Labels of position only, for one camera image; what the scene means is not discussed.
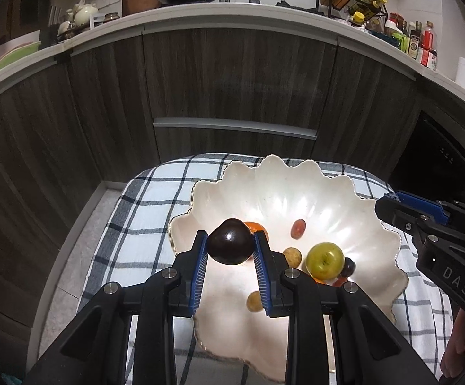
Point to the black built-in dishwasher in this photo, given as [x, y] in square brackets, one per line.
[437, 156]

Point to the person's right hand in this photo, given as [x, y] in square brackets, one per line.
[461, 345]

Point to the red grape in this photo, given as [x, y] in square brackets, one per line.
[298, 228]

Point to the light green plastic basin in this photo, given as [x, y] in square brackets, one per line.
[15, 56]

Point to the red cherry tomato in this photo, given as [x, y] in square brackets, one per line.
[339, 281]

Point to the orange mandarin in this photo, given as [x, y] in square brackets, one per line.
[256, 227]
[320, 280]

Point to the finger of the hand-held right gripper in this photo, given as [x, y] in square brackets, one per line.
[417, 201]
[397, 212]

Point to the white teapot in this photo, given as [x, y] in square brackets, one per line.
[86, 15]

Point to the blue checked white cloth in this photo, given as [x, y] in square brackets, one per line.
[144, 224]

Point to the brown longan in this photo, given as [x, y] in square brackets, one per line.
[253, 301]
[292, 257]

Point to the white scalloped ceramic bowl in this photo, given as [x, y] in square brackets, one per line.
[337, 216]

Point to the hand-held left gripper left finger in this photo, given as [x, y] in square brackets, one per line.
[199, 272]

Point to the cluster of condiment bottles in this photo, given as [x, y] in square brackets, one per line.
[421, 44]

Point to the dark wood lower cabinets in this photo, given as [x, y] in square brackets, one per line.
[236, 76]

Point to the green apple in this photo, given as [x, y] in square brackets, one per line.
[324, 260]

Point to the dark purple plum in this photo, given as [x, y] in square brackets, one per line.
[230, 244]
[349, 266]

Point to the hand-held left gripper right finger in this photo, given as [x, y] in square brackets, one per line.
[262, 272]

